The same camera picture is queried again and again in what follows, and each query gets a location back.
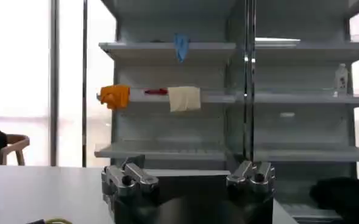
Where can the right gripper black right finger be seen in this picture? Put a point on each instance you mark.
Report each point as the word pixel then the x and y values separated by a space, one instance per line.
pixel 252 175

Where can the wooden chair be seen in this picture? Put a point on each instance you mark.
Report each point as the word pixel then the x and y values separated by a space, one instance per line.
pixel 20 141

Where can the thin grey window post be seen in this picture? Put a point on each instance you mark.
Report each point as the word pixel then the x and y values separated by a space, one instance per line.
pixel 84 91

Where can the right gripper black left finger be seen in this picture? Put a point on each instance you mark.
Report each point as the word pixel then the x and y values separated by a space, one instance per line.
pixel 136 176

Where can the green t-shirt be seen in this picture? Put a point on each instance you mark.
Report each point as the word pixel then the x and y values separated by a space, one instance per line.
pixel 58 221

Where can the thick grey window post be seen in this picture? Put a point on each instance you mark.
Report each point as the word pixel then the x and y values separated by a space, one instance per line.
pixel 54 91

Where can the black cloth heap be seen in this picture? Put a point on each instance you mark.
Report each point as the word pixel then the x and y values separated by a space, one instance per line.
pixel 343 198

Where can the grey metal shelf rack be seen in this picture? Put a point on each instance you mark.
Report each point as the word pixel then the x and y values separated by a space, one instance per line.
pixel 167 128

